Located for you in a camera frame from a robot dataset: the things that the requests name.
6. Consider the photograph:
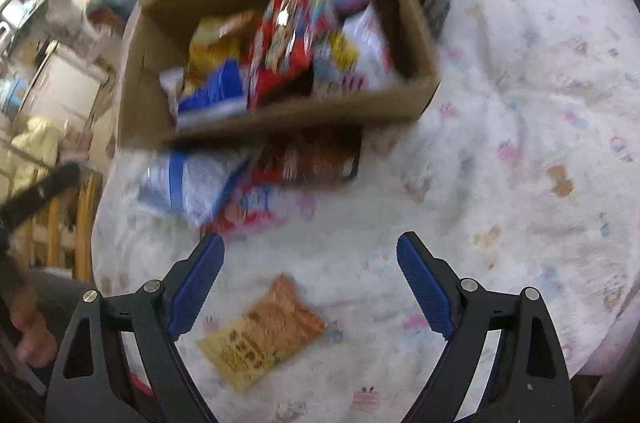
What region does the pink red snack packet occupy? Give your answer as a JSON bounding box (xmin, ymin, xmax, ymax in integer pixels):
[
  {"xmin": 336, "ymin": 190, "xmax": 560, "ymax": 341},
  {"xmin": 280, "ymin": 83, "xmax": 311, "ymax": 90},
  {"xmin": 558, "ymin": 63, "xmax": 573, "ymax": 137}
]
[{"xmin": 201, "ymin": 179, "xmax": 282, "ymax": 238}]

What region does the cream yellow garment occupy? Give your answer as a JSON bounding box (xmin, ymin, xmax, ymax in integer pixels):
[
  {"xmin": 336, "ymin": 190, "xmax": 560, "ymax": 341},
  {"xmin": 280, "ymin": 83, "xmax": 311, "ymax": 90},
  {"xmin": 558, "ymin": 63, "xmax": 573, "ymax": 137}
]
[{"xmin": 9, "ymin": 117, "xmax": 62, "ymax": 184}]

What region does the red cartoon face snack packet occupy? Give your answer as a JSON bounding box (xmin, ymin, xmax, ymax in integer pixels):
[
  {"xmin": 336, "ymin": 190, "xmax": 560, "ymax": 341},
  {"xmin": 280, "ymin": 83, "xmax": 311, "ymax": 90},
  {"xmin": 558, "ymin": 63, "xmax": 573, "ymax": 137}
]
[{"xmin": 246, "ymin": 0, "xmax": 316, "ymax": 110}]

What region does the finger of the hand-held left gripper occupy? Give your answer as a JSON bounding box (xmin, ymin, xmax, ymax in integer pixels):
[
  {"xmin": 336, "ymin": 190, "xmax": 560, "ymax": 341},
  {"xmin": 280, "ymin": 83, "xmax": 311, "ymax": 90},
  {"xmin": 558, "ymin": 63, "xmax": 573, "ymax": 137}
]
[{"xmin": 0, "ymin": 162, "xmax": 84, "ymax": 231}]

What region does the yellow wooden rack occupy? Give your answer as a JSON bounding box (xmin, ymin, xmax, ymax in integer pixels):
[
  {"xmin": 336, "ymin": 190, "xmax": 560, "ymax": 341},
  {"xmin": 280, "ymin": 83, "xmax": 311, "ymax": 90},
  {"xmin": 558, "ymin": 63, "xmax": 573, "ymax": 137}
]
[{"xmin": 20, "ymin": 170, "xmax": 102, "ymax": 286}]

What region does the tan orange patterned snack packet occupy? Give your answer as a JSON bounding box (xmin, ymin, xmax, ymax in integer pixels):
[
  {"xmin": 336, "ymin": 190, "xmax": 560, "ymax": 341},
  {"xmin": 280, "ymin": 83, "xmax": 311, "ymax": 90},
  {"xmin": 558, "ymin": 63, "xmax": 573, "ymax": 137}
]
[{"xmin": 196, "ymin": 274, "xmax": 328, "ymax": 393}]

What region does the person's grey trouser leg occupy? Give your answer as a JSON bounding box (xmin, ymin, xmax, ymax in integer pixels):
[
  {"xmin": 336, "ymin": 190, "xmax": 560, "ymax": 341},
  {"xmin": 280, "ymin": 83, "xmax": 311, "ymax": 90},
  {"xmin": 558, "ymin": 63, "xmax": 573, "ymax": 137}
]
[{"xmin": 22, "ymin": 267, "xmax": 103, "ymax": 309}]

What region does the white snack packet yellow print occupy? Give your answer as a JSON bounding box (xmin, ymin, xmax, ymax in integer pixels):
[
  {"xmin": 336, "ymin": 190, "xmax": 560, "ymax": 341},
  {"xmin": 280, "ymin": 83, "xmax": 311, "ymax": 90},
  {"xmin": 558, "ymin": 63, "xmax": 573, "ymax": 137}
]
[{"xmin": 311, "ymin": 2, "xmax": 402, "ymax": 100}]

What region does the white storage bin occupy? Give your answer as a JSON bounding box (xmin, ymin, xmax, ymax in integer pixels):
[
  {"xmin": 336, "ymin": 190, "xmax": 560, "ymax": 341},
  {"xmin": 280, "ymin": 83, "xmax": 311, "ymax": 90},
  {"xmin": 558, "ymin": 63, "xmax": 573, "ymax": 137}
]
[{"xmin": 32, "ymin": 45, "xmax": 110, "ymax": 131}]

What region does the white printed quilt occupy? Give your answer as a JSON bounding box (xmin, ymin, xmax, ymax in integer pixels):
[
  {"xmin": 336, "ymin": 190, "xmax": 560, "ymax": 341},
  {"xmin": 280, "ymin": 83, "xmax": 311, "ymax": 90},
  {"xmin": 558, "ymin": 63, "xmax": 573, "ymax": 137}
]
[{"xmin": 90, "ymin": 0, "xmax": 640, "ymax": 423}]

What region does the blue white snack packet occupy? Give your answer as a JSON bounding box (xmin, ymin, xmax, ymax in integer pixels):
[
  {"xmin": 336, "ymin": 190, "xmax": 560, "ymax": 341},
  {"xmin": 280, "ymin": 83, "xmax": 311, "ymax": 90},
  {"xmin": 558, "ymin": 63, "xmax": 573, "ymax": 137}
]
[{"xmin": 137, "ymin": 149, "xmax": 252, "ymax": 227}]

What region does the cardboard box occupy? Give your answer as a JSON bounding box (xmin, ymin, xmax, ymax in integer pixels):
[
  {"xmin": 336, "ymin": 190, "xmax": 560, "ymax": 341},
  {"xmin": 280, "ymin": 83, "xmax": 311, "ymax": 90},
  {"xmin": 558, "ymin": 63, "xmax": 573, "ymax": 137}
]
[{"xmin": 117, "ymin": 0, "xmax": 442, "ymax": 150}]

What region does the yellow chips packet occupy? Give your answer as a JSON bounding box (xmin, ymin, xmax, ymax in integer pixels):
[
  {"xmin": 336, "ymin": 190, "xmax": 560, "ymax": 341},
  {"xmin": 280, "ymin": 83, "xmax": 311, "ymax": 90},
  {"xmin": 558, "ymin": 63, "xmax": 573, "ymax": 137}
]
[{"xmin": 187, "ymin": 9, "xmax": 257, "ymax": 71}]

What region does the blue yellow cartoon snack packet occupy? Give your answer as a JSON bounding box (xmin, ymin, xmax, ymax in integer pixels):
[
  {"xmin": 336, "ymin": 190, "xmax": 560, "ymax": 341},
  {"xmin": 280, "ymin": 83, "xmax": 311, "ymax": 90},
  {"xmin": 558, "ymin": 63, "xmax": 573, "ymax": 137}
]
[{"xmin": 159, "ymin": 58, "xmax": 249, "ymax": 130}]

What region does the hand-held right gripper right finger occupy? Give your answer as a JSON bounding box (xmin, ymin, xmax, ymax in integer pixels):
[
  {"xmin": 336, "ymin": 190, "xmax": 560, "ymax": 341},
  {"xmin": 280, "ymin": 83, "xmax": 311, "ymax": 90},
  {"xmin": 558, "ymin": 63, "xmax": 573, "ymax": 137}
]
[{"xmin": 396, "ymin": 230, "xmax": 576, "ymax": 423}]

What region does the dark brown snack packet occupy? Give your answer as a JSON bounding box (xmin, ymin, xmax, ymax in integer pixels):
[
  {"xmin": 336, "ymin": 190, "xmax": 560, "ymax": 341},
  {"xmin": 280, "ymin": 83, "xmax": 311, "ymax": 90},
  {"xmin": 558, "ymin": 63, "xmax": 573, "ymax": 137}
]
[{"xmin": 259, "ymin": 127, "xmax": 362, "ymax": 184}]

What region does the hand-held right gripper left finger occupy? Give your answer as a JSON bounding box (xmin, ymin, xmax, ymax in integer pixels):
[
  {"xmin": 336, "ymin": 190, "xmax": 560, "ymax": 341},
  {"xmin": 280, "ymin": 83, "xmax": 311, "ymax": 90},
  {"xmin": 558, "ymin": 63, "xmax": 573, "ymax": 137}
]
[{"xmin": 44, "ymin": 233, "xmax": 226, "ymax": 423}]

